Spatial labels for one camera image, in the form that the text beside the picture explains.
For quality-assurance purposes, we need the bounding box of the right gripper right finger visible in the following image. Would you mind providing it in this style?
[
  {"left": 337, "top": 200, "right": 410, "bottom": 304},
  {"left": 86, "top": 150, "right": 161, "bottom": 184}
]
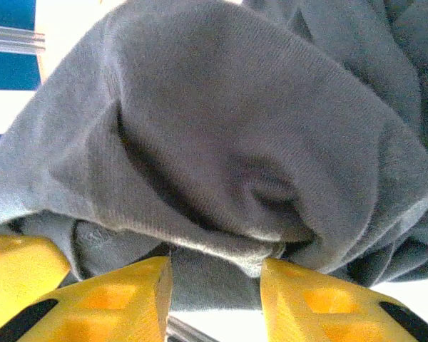
[{"left": 259, "top": 257, "right": 428, "bottom": 342}]

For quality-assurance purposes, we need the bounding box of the grey t-shirt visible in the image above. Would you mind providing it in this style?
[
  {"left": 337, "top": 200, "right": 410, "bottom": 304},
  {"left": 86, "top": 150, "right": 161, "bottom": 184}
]
[{"left": 0, "top": 0, "right": 428, "bottom": 315}]

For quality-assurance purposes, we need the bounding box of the aluminium frame post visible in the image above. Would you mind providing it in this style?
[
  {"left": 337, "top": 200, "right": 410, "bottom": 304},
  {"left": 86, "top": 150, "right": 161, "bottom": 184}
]
[{"left": 0, "top": 24, "right": 46, "bottom": 55}]

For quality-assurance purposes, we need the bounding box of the aluminium table side rail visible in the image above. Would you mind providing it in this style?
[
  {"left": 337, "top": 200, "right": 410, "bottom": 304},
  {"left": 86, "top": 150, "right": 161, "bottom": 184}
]
[{"left": 166, "top": 316, "right": 215, "bottom": 342}]

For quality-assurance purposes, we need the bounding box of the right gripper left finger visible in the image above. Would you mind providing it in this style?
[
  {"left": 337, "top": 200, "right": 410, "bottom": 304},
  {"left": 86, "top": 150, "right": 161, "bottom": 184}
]
[{"left": 0, "top": 256, "right": 174, "bottom": 342}]

